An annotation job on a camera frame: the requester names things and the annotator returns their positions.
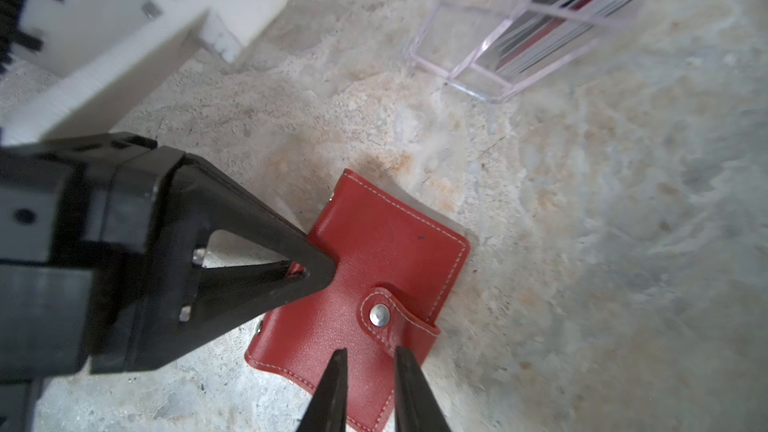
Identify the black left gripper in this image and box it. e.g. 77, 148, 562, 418
1, 133, 336, 431

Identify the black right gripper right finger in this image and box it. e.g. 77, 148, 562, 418
394, 347, 450, 432

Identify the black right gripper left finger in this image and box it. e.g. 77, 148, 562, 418
296, 349, 348, 432

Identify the red leather card holder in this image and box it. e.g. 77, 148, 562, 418
245, 169, 470, 431

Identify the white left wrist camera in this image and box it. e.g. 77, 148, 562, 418
1, 0, 288, 147

